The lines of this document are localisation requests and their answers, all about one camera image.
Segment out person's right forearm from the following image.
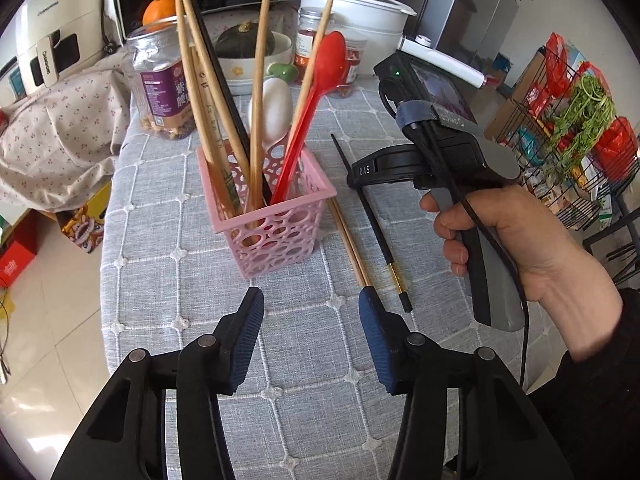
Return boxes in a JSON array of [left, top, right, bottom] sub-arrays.
[[520, 270, 640, 480]]

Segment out green squash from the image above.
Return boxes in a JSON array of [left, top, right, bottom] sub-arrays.
[[215, 21, 276, 59]]

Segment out wooden chopstick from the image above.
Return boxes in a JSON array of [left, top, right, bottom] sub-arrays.
[[189, 45, 238, 216], [326, 197, 374, 290], [173, 0, 236, 218], [247, 0, 274, 233], [292, 0, 339, 121], [181, 0, 252, 198]]

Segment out black wire rack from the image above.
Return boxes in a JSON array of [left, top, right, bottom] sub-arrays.
[[502, 35, 640, 233]]

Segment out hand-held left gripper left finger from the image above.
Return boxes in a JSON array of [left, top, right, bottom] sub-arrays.
[[50, 286, 265, 480]]

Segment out cream air fryer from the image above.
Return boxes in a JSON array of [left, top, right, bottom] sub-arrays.
[[7, 0, 110, 97]]

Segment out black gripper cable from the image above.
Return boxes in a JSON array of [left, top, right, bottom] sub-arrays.
[[377, 77, 531, 393]]

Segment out pink plastic lattice basket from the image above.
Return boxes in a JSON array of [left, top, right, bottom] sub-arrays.
[[196, 142, 337, 281]]

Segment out red box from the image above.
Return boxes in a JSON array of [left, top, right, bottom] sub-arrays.
[[0, 240, 40, 289]]

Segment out red snack packet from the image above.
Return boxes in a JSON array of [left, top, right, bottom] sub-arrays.
[[596, 116, 640, 182], [542, 32, 572, 88]]

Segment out grey metal cabinet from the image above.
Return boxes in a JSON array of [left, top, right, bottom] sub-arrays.
[[415, 0, 536, 78]]

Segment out colourful printed box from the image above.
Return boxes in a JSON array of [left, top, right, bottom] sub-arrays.
[[61, 199, 107, 255]]

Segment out black chopstick gold band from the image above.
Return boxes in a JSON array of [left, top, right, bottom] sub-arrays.
[[330, 133, 414, 313]]

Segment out green herb bunch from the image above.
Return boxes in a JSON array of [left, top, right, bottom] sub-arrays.
[[544, 74, 617, 157]]

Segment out purple label clear jar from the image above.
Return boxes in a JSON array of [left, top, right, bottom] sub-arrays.
[[125, 25, 197, 141]]

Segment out orange fruit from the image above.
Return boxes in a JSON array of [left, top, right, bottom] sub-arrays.
[[142, 0, 179, 29]]

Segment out grey checked tablecloth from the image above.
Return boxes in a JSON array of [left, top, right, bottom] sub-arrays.
[[100, 72, 566, 480]]

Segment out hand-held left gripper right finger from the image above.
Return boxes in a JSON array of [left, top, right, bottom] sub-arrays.
[[357, 285, 576, 480]]

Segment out cardboard box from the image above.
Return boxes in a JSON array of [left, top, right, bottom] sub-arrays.
[[484, 51, 547, 142]]

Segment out person's right hand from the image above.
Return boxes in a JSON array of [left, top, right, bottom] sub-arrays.
[[420, 184, 621, 307]]

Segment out red plastic spoon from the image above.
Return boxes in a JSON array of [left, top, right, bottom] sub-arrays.
[[269, 30, 347, 207]]

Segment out white ceramic spoon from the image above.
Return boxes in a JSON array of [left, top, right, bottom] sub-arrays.
[[246, 76, 293, 153]]

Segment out white plastic handle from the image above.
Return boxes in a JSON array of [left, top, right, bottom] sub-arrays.
[[397, 35, 488, 90]]

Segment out red label clear jar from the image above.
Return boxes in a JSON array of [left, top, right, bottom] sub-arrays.
[[294, 6, 362, 99]]

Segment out white rice cooker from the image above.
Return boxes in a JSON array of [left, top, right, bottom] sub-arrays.
[[298, 0, 419, 61]]

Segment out white bowl green handle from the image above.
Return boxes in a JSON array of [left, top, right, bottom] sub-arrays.
[[215, 32, 299, 96]]

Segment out floral cloth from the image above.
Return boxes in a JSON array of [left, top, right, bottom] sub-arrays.
[[0, 52, 132, 212]]

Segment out wooden chopsticks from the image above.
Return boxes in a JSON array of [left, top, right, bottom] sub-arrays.
[[186, 0, 274, 207]]

